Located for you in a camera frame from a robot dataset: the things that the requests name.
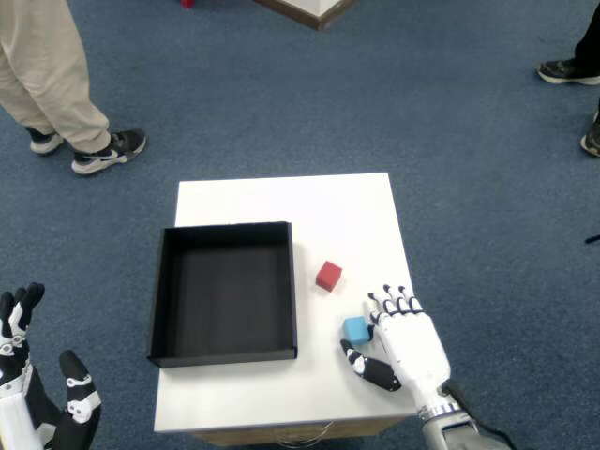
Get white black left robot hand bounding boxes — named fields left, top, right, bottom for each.
left=0, top=281, right=102, bottom=450

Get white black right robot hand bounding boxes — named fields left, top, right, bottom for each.
left=339, top=283, right=463, bottom=419

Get blue cube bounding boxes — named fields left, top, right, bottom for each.
left=343, top=316, right=374, bottom=347

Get red cube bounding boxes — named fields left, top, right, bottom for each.
left=315, top=260, right=343, bottom=293

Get black open box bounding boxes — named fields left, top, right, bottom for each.
left=147, top=220, right=299, bottom=368

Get white topped wooden table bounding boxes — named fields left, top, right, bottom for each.
left=154, top=172, right=444, bottom=444

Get black white sneaker with swoosh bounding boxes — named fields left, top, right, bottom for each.
left=70, top=128, right=147, bottom=176

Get dark shoe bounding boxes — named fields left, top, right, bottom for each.
left=580, top=124, right=600, bottom=158

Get black shoe with light sole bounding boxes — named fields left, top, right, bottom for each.
left=536, top=59, right=600, bottom=86

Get beige trousers of person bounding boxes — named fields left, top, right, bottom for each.
left=0, top=0, right=113, bottom=154

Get white board with wooden edge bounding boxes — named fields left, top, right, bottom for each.
left=252, top=0, right=360, bottom=32

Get black trouser leg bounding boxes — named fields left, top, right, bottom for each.
left=574, top=8, right=600, bottom=65

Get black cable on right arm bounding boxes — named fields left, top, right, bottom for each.
left=440, top=380, right=519, bottom=450

